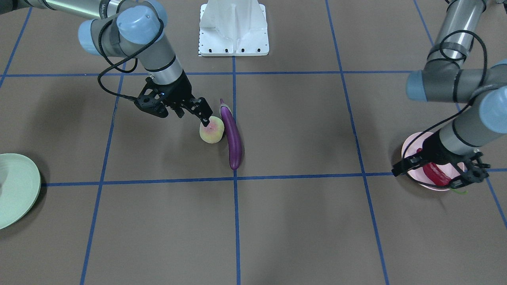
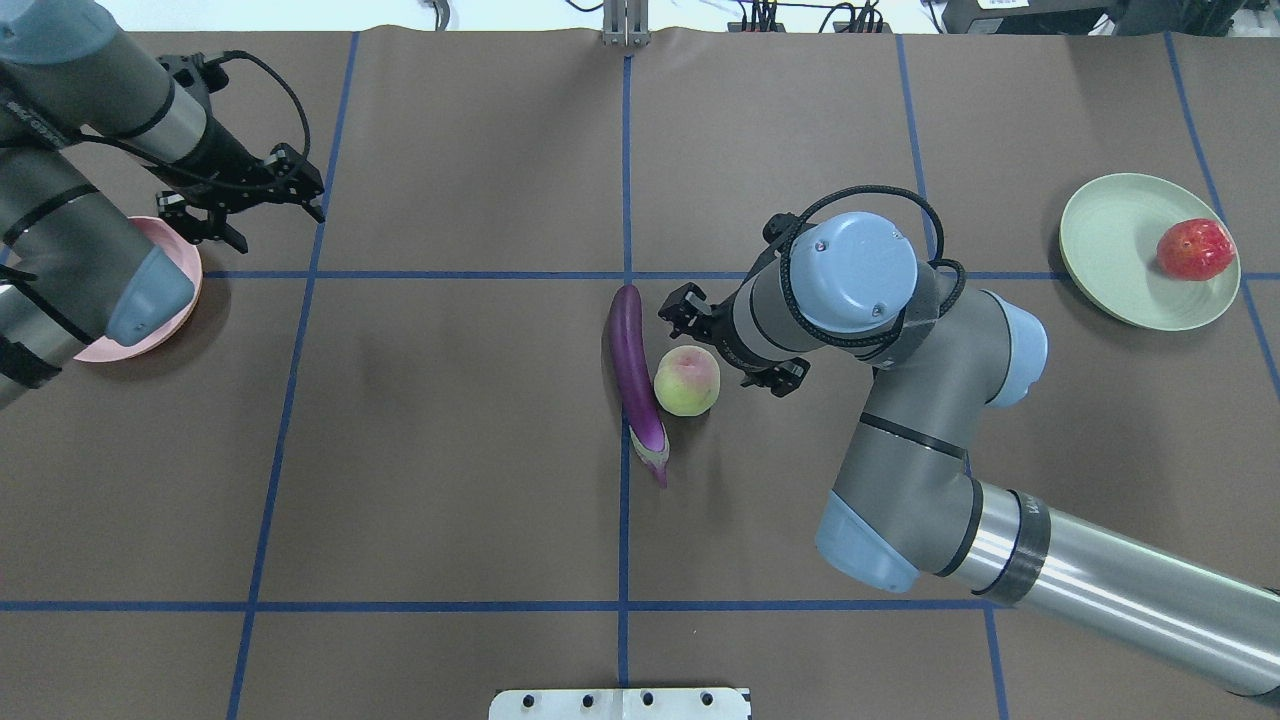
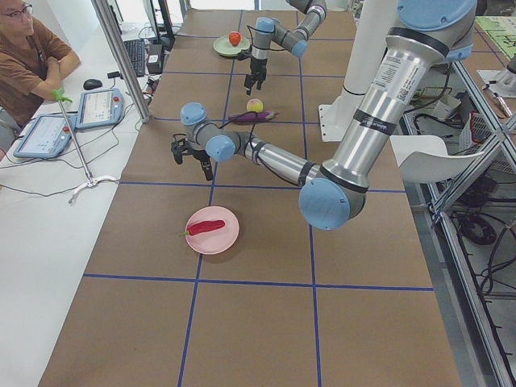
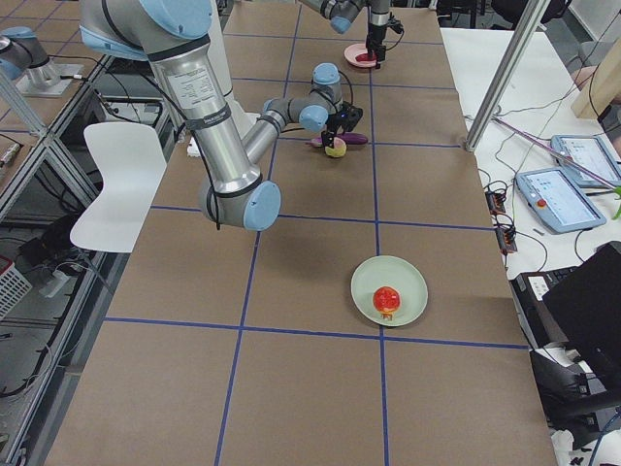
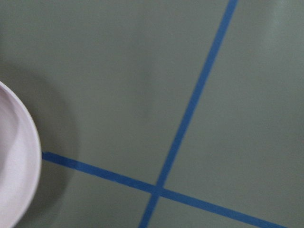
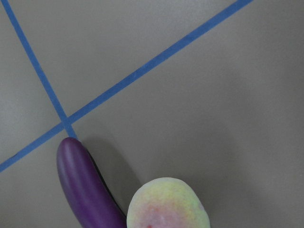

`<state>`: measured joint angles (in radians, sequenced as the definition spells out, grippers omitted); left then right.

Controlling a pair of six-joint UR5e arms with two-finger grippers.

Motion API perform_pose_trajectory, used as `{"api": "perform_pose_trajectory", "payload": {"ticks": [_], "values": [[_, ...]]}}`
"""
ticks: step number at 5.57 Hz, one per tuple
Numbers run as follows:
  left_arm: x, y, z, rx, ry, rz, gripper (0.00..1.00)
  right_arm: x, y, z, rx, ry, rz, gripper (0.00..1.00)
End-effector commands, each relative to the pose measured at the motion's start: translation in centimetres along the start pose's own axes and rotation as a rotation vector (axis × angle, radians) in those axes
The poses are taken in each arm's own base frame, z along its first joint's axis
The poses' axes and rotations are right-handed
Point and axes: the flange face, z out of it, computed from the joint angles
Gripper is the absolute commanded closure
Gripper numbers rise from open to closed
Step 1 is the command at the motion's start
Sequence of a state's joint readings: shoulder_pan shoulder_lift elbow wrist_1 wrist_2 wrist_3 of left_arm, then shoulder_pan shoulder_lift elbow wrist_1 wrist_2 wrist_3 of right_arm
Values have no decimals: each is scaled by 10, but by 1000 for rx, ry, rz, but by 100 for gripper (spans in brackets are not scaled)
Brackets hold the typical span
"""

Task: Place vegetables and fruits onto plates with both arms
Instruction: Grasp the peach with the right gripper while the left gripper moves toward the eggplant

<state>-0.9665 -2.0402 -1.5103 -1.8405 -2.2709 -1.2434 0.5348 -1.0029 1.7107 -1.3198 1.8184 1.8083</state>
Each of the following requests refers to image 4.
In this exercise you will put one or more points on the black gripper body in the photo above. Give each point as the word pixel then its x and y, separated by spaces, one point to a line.
pixel 375 32
pixel 335 121

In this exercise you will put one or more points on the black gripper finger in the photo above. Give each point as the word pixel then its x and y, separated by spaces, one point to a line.
pixel 328 139
pixel 379 52

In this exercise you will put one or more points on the pale green peach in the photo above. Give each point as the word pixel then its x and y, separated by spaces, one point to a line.
pixel 336 149

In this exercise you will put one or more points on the red chili pepper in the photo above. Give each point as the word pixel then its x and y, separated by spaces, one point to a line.
pixel 363 60

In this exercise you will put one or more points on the purple eggplant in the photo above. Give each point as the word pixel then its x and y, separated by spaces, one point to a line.
pixel 355 139

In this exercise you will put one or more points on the red pomegranate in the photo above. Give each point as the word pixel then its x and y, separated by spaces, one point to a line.
pixel 387 301

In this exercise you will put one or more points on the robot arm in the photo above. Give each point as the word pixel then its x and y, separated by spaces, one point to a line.
pixel 342 14
pixel 173 37

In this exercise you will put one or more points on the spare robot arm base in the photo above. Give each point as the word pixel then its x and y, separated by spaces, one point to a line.
pixel 25 61

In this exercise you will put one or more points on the pink plate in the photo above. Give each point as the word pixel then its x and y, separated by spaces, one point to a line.
pixel 351 51

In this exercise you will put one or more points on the light green plate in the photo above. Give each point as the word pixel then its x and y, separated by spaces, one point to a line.
pixel 392 271

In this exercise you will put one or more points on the white chair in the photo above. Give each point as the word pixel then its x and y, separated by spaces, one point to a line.
pixel 131 163

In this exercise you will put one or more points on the far blue teach pendant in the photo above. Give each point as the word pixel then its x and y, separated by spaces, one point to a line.
pixel 590 152

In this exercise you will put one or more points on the blue teach pendant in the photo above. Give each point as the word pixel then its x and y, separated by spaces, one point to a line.
pixel 590 152
pixel 557 201

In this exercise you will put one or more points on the near blue teach pendant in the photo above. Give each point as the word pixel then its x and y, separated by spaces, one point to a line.
pixel 557 201

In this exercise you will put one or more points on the black monitor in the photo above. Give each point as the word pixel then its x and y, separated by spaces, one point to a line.
pixel 586 306

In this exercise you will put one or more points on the white plastic basket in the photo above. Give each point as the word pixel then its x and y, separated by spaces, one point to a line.
pixel 14 286

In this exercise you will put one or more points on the aluminium frame post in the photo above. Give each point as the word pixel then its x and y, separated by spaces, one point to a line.
pixel 516 47

